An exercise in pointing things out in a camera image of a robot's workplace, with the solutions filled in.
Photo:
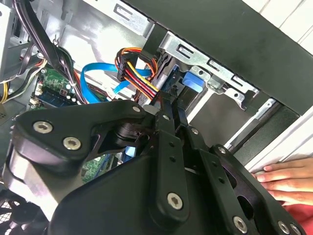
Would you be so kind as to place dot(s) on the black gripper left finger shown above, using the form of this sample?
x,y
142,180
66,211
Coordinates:
x,y
73,122

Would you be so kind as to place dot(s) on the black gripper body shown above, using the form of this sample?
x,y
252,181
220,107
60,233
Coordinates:
x,y
117,200

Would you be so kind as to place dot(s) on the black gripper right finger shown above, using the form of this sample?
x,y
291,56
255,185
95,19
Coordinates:
x,y
215,176

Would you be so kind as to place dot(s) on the hard disk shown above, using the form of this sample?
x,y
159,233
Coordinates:
x,y
193,80

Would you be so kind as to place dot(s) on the bare person hand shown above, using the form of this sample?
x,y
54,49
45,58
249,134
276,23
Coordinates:
x,y
291,181

